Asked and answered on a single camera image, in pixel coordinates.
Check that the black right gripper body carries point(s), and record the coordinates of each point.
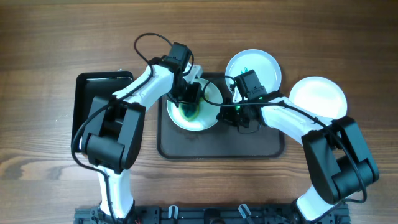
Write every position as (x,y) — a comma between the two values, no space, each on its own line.
(234,114)

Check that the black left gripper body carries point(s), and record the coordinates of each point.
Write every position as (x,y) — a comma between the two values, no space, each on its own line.
(183,92)

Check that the green yellow sponge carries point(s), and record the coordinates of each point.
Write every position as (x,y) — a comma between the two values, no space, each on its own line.
(188,111)

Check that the white plate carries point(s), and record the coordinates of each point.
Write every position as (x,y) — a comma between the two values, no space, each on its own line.
(320,96)
(205,115)
(264,65)

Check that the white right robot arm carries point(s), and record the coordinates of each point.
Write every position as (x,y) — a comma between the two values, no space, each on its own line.
(339,161)

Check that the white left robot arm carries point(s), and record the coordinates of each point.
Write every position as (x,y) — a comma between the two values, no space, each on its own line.
(111,135)

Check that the large dark serving tray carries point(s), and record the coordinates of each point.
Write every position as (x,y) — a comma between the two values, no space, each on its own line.
(220,141)

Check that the small black water tray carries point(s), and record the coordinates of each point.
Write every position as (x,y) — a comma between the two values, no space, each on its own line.
(90,85)

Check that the black mounting rail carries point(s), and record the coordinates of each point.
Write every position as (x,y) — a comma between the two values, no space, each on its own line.
(268,213)

